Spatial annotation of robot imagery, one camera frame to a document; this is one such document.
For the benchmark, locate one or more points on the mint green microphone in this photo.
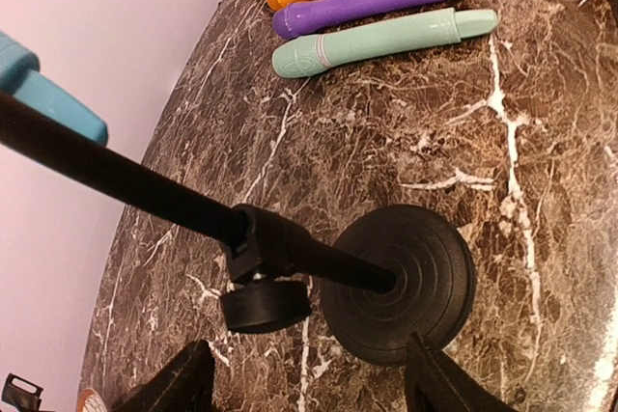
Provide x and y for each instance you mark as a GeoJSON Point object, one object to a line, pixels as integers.
{"type": "Point", "coordinates": [314, 54]}

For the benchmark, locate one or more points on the purple microphone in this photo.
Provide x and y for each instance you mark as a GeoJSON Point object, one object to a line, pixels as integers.
{"type": "Point", "coordinates": [307, 17]}

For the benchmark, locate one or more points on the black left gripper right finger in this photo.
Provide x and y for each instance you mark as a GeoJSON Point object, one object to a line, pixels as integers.
{"type": "Point", "coordinates": [434, 382]}

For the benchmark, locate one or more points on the black stand of blue microphone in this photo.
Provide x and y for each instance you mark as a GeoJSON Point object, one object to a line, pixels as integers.
{"type": "Point", "coordinates": [396, 271]}

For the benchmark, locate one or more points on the blue microphone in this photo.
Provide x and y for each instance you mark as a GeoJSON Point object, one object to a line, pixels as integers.
{"type": "Point", "coordinates": [21, 78]}

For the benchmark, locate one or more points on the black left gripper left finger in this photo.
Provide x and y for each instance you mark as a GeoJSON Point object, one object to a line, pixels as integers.
{"type": "Point", "coordinates": [185, 383]}

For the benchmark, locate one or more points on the black stand of orange microphone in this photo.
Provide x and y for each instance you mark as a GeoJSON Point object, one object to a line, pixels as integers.
{"type": "Point", "coordinates": [22, 394]}

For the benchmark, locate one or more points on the flower pattern ceramic plate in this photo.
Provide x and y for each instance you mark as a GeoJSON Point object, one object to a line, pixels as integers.
{"type": "Point", "coordinates": [89, 400]}

